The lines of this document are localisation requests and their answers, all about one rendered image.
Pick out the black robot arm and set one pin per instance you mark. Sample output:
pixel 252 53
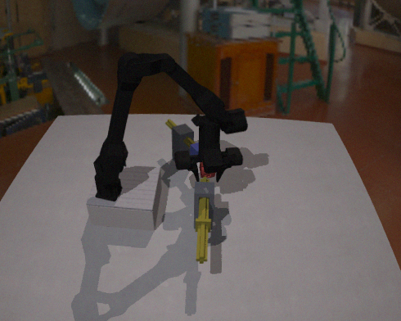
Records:
pixel 131 68

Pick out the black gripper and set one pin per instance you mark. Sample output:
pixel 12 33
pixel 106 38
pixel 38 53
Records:
pixel 185 162

